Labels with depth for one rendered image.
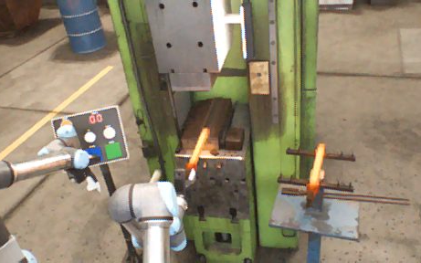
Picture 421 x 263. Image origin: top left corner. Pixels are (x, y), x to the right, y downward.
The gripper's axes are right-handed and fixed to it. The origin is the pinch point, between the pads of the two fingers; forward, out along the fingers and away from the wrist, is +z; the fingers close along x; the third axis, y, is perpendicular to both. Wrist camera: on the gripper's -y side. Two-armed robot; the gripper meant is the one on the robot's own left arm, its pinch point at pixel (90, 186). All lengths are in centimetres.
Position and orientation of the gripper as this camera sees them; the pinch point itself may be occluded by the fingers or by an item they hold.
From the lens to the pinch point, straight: 203.4
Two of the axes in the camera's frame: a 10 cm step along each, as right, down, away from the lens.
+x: 8.2, 2.3, -5.2
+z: 1.1, 8.3, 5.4
